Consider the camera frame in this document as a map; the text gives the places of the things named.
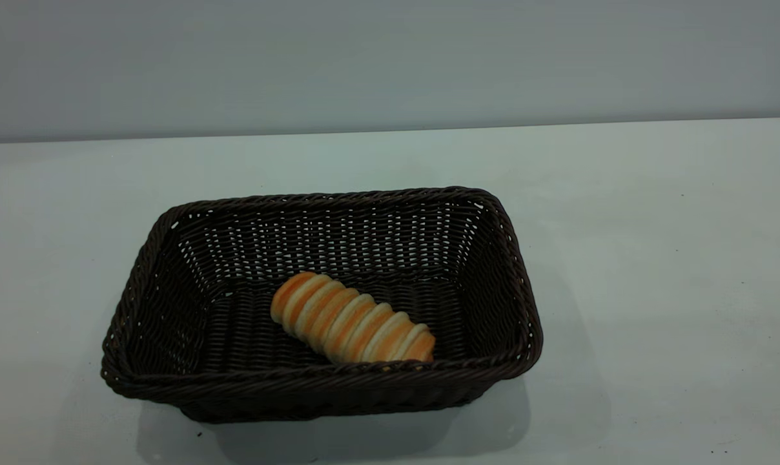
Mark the striped golden bread roll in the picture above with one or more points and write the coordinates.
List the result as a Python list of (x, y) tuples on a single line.
[(345, 320)]

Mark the dark brown wicker basket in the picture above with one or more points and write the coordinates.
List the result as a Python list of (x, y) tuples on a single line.
[(248, 339)]

